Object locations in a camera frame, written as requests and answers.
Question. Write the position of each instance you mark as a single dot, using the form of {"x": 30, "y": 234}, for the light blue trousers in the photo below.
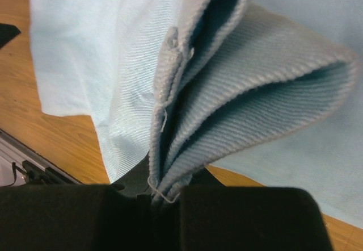
{"x": 182, "y": 82}

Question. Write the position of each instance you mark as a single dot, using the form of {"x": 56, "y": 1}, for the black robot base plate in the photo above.
{"x": 7, "y": 33}

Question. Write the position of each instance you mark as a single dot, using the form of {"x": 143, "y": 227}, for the aluminium front frame rail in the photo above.
{"x": 20, "y": 165}

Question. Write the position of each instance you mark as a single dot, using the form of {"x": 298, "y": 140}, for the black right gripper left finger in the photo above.
{"x": 47, "y": 216}

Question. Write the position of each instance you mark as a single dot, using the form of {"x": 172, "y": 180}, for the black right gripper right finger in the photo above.
{"x": 211, "y": 216}

